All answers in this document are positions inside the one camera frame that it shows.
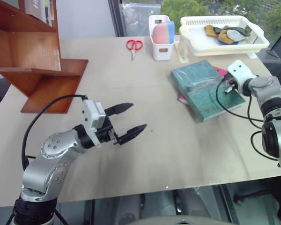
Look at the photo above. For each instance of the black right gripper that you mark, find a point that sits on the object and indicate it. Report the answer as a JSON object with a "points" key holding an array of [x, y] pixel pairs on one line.
{"points": [[233, 84]]}

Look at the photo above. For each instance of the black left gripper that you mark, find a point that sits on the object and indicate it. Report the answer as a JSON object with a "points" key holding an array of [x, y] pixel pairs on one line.
{"points": [[106, 133]]}

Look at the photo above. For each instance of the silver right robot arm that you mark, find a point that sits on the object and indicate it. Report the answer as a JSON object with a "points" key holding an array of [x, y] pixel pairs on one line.
{"points": [[269, 93]]}

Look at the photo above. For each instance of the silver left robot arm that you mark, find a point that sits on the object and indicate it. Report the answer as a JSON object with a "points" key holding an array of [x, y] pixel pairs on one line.
{"points": [[51, 145]]}

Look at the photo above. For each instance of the pink book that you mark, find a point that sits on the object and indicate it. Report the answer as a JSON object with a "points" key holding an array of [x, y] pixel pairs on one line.
{"points": [[221, 71]]}

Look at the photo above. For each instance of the teal plastic wrapped book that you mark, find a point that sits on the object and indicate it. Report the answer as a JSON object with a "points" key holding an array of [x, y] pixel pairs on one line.
{"points": [[196, 77]]}

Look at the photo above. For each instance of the wooden bookshelf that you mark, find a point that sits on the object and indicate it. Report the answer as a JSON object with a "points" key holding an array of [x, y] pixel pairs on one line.
{"points": [[37, 47]]}

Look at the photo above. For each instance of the white book with yellow edge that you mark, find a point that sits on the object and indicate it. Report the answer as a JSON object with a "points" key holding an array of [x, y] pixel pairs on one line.
{"points": [[50, 11]]}

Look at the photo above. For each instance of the grey book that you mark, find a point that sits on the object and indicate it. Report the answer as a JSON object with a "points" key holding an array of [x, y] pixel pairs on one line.
{"points": [[35, 7]]}

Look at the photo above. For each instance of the mustard yellow glove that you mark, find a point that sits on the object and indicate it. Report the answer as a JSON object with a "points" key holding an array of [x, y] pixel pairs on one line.
{"points": [[224, 38], [209, 30]]}

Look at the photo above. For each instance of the grey insole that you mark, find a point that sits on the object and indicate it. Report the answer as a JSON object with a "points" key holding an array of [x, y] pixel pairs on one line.
{"points": [[236, 35]]}

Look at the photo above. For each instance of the white plastic slotted basket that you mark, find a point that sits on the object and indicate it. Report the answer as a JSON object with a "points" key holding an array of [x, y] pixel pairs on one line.
{"points": [[201, 44]]}

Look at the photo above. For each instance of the dark green cloth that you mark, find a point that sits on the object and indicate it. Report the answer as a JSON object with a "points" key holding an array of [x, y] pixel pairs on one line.
{"points": [[221, 29]]}

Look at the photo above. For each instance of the translucent plastic drip tray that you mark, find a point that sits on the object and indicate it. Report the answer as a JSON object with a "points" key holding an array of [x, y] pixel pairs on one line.
{"points": [[183, 51]]}

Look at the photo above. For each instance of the white plastic bin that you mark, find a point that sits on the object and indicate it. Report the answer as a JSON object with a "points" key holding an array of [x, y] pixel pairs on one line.
{"points": [[162, 52]]}

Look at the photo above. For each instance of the blue foam pad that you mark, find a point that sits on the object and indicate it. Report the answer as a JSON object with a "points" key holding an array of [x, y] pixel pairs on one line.
{"points": [[171, 30]]}

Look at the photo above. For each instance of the pink foam pad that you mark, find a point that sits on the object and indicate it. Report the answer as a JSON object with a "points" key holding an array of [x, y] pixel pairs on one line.
{"points": [[159, 34]]}

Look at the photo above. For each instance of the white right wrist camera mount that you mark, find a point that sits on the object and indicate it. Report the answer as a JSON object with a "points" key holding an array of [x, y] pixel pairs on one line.
{"points": [[238, 70]]}

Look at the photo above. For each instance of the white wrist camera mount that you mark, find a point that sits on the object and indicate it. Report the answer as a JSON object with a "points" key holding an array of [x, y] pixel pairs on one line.
{"points": [[238, 70], [90, 117]]}

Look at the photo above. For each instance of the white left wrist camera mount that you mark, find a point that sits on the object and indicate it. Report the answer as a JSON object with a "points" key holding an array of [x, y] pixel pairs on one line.
{"points": [[90, 117]]}

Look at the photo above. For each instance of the dark window frame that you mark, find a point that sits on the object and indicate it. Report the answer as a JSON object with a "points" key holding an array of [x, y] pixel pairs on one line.
{"points": [[114, 17]]}

